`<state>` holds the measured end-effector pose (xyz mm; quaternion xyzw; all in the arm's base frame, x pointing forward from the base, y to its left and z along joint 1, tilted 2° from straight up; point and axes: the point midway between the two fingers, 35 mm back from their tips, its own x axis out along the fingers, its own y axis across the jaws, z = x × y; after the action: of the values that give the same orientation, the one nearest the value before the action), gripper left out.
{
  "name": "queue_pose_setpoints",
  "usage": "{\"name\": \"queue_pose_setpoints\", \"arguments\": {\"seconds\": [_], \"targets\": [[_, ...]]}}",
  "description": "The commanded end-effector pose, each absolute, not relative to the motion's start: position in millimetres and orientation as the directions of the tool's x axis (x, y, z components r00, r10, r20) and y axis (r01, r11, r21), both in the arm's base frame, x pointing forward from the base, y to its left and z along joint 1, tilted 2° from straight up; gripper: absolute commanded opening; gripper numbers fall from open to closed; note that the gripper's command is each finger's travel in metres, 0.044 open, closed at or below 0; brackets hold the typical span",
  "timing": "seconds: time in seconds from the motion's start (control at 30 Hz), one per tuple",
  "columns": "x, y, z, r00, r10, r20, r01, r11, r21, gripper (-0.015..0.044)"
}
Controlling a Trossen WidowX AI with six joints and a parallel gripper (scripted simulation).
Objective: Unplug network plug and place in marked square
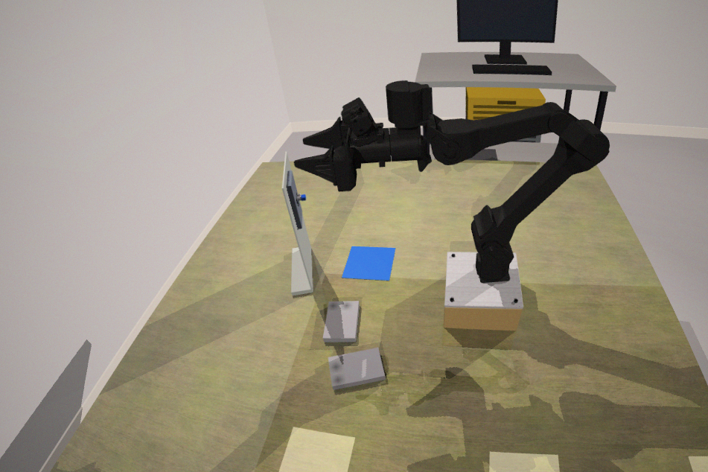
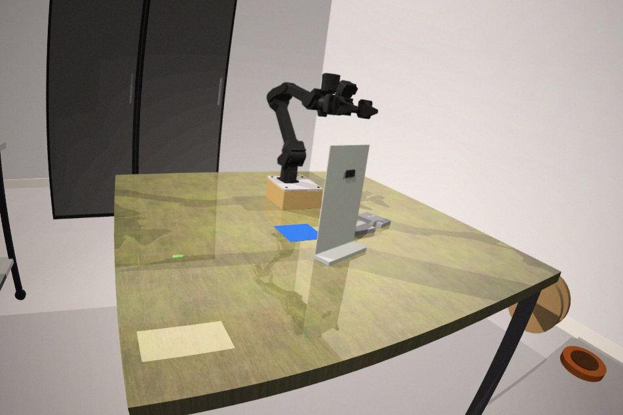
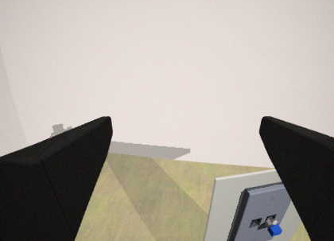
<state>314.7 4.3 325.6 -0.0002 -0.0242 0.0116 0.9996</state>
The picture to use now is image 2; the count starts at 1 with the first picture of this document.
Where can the blue flat square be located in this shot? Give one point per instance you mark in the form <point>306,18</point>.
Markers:
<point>298,232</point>

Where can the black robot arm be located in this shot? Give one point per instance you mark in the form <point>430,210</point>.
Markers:
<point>293,151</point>

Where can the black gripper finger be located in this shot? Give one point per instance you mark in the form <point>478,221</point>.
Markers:
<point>368,110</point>
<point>341,107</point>

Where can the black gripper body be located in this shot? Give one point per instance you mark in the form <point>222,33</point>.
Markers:
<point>329,102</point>

